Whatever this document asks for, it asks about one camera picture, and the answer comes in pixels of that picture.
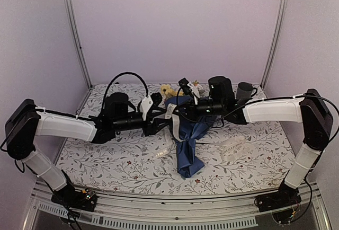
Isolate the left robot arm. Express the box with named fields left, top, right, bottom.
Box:
left=1, top=92, right=170, bottom=206

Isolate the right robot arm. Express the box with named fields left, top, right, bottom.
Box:
left=179, top=76, right=334, bottom=207

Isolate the front aluminium rail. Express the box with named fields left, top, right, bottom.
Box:
left=23, top=181, right=333, bottom=229

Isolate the left aluminium frame post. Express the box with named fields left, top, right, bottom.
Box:
left=64, top=0, right=93, bottom=90

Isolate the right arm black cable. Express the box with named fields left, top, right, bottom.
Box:
left=174, top=86, right=226, bottom=130

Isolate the aluminium frame post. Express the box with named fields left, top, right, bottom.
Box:
left=64, top=0, right=93, bottom=90
left=260, top=0, right=288, bottom=90

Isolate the blue wrapping paper sheet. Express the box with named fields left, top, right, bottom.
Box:
left=165, top=96, right=217, bottom=178

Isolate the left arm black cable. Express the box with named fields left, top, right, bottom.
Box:
left=102, top=72, right=149, bottom=111

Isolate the white fake flower stem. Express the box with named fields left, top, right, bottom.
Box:
left=193, top=80, right=205, bottom=97

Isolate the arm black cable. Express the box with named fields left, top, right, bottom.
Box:
left=102, top=72, right=149, bottom=111
left=174, top=86, right=226, bottom=130

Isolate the floral patterned tablecloth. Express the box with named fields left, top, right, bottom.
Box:
left=54, top=82, right=302, bottom=197

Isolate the right aluminium frame post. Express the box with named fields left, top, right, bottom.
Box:
left=260, top=0, right=288, bottom=90

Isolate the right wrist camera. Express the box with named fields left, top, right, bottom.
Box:
left=179, top=78, right=200, bottom=105

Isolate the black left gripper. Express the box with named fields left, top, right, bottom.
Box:
left=113, top=108, right=173, bottom=137

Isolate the clear plastic wrap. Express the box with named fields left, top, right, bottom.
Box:
left=151, top=104, right=251, bottom=162

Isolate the dark grey metal mug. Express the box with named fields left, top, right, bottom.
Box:
left=236, top=82, right=257, bottom=100

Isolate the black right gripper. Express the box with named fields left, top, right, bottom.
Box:
left=171, top=96, right=225, bottom=123

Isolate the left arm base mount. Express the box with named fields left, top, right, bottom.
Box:
left=51, top=189, right=97, bottom=212

